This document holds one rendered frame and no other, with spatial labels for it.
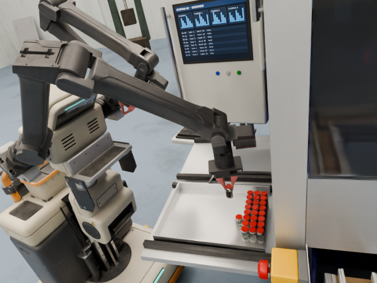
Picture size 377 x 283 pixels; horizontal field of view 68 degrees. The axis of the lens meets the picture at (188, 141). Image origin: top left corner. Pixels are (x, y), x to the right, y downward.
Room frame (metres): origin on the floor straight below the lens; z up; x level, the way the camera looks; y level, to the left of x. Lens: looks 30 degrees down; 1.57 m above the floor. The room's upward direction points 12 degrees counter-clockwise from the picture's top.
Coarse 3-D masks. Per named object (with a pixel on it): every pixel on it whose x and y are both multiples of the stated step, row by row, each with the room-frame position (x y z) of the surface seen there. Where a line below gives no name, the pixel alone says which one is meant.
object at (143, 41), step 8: (112, 0) 8.00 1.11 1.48; (136, 0) 7.98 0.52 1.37; (112, 8) 8.01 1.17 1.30; (128, 8) 8.09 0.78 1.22; (136, 8) 7.98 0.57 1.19; (112, 16) 8.01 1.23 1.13; (128, 16) 7.98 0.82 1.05; (144, 16) 7.99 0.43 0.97; (120, 24) 8.00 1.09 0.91; (128, 24) 7.98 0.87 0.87; (144, 24) 7.98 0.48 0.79; (120, 32) 8.00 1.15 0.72; (144, 32) 7.98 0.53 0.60; (136, 40) 7.84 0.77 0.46; (144, 40) 7.83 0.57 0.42
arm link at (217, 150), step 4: (212, 144) 0.69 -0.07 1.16; (228, 144) 0.68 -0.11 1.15; (212, 148) 0.70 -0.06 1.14; (216, 148) 0.68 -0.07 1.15; (220, 148) 0.67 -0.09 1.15; (224, 148) 0.67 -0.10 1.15; (228, 148) 0.68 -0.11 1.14; (216, 152) 0.68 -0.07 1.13; (220, 152) 0.67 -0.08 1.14; (224, 152) 0.67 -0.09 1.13
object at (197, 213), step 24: (192, 192) 0.83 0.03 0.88; (216, 192) 0.80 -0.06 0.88; (240, 192) 0.77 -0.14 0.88; (168, 216) 0.73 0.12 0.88; (192, 216) 0.71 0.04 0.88; (216, 216) 0.68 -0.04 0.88; (168, 240) 0.61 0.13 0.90; (192, 240) 0.58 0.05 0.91; (216, 240) 0.59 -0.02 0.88; (240, 240) 0.57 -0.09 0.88
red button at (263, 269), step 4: (260, 260) 0.40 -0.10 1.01; (264, 260) 0.40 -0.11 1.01; (260, 264) 0.39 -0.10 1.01; (264, 264) 0.38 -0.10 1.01; (260, 268) 0.38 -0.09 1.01; (264, 268) 0.38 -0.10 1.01; (268, 268) 0.38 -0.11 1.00; (260, 272) 0.37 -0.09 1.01; (264, 272) 0.37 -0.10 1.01; (268, 272) 0.38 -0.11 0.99; (260, 276) 0.37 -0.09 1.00; (264, 276) 0.37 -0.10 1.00
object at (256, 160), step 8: (256, 136) 1.08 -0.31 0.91; (264, 136) 1.06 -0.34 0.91; (232, 144) 1.11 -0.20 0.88; (256, 144) 1.06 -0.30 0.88; (264, 144) 1.05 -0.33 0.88; (240, 152) 1.03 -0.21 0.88; (248, 152) 1.01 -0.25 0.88; (256, 152) 1.00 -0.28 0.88; (264, 152) 0.99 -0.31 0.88; (248, 160) 0.96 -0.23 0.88; (256, 160) 0.94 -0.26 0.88; (264, 160) 0.93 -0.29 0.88; (248, 168) 0.90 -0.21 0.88; (256, 168) 0.89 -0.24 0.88; (264, 168) 0.88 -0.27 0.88
